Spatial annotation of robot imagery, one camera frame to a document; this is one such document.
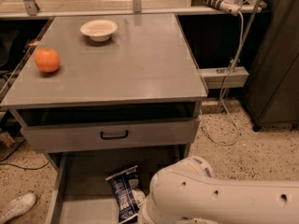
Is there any white power strip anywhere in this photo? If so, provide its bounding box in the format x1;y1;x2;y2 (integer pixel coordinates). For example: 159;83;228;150
199;0;241;16

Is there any white cable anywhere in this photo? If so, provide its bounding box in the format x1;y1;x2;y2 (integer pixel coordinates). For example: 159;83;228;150
199;10;246;147

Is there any grey top drawer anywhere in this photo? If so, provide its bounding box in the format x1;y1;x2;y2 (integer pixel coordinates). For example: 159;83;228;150
21;118;199;153

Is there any white shoe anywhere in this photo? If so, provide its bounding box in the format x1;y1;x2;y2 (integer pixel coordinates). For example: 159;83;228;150
0;193;37;224

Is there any black floor cable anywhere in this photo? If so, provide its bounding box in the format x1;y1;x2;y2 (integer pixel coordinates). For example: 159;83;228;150
0;138;50;171

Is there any grey drawer cabinet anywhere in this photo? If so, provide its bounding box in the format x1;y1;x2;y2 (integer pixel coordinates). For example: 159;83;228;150
0;12;209;224

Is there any black drawer handle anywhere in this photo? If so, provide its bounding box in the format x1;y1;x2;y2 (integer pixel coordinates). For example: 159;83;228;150
100;130;129;140

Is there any white paper bowl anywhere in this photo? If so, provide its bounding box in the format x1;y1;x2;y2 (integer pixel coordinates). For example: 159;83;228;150
80;20;118;42

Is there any blue chip bag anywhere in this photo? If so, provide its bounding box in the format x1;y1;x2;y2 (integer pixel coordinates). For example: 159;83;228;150
106;165;146;224

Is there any orange fruit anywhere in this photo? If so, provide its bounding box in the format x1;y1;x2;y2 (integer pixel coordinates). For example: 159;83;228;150
34;48;60;73

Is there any open grey middle drawer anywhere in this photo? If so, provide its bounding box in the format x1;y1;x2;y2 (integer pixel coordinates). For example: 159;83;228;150
45;145;188;224

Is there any grey back shelf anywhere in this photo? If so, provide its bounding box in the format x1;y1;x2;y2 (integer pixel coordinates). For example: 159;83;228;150
0;0;269;19

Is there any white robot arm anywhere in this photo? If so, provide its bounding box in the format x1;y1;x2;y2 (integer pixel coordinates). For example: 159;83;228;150
138;156;299;224

